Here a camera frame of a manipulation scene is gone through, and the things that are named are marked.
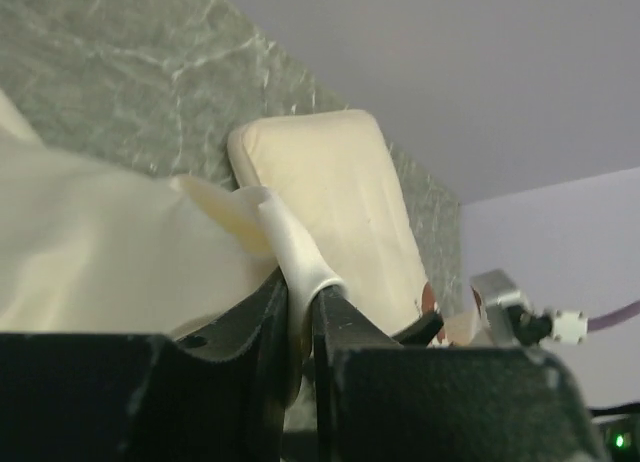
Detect cream pillow with bear print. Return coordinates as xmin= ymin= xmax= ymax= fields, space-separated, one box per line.
xmin=227 ymin=110 xmax=438 ymax=335

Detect cream satin pillowcase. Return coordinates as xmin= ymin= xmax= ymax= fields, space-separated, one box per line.
xmin=1 ymin=98 xmax=343 ymax=398

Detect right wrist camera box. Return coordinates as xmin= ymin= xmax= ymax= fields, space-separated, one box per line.
xmin=470 ymin=269 xmax=588 ymax=348

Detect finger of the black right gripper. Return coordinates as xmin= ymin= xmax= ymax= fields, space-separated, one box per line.
xmin=393 ymin=310 xmax=445 ymax=345

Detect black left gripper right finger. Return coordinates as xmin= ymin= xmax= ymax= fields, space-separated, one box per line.
xmin=312 ymin=287 xmax=608 ymax=461

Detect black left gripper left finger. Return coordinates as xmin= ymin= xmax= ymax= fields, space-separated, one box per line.
xmin=1 ymin=272 xmax=288 ymax=461

